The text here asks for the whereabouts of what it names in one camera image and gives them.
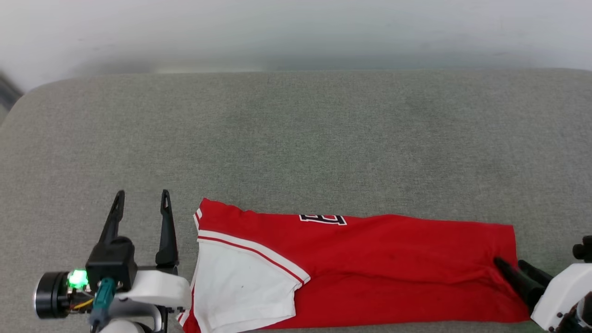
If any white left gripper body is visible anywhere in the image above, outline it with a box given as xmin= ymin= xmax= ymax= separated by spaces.
xmin=115 ymin=265 xmax=192 ymax=311

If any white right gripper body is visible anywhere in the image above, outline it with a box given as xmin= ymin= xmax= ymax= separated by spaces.
xmin=530 ymin=263 xmax=592 ymax=332

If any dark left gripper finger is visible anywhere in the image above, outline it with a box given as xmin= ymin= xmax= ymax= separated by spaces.
xmin=98 ymin=190 xmax=126 ymax=246
xmin=154 ymin=189 xmax=180 ymax=268

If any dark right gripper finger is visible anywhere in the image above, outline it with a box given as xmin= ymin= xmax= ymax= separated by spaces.
xmin=518 ymin=259 xmax=554 ymax=288
xmin=493 ymin=257 xmax=546 ymax=310

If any red white-sleeved jersey shirt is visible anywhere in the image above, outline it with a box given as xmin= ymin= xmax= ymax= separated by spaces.
xmin=178 ymin=197 xmax=530 ymax=333

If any grey fabric sofa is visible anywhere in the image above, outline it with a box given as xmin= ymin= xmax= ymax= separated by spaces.
xmin=0 ymin=68 xmax=592 ymax=333

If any thick black teal-plug camera cable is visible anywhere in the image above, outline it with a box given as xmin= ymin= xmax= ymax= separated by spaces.
xmin=90 ymin=277 xmax=117 ymax=333

